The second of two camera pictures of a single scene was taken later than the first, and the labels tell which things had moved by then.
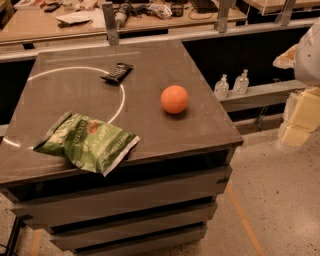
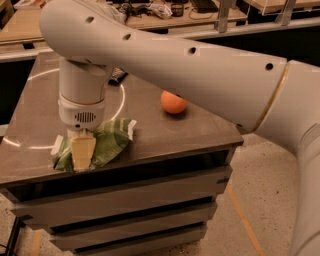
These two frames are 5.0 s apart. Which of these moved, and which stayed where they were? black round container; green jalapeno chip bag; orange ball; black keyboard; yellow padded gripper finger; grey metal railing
Moved: yellow padded gripper finger; green jalapeno chip bag
Stayed: orange ball; grey metal railing; black round container; black keyboard
